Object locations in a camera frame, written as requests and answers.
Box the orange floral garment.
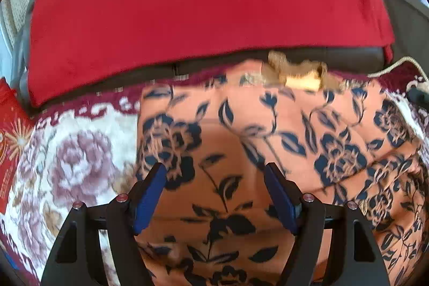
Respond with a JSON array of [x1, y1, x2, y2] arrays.
[[136, 60, 429, 286]]

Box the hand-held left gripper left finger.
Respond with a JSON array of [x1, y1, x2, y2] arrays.
[[42, 163, 167, 286]]

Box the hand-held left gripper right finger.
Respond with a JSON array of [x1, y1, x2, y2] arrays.
[[264, 163, 391, 286]]

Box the light blue cloth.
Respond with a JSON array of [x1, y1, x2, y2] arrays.
[[0, 0, 34, 99]]

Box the red cloth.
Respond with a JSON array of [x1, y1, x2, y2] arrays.
[[27, 0, 394, 107]]

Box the white cord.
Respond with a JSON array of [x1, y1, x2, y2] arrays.
[[367, 56, 429, 79]]

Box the red printed packet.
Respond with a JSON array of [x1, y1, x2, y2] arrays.
[[0, 78, 34, 216]]

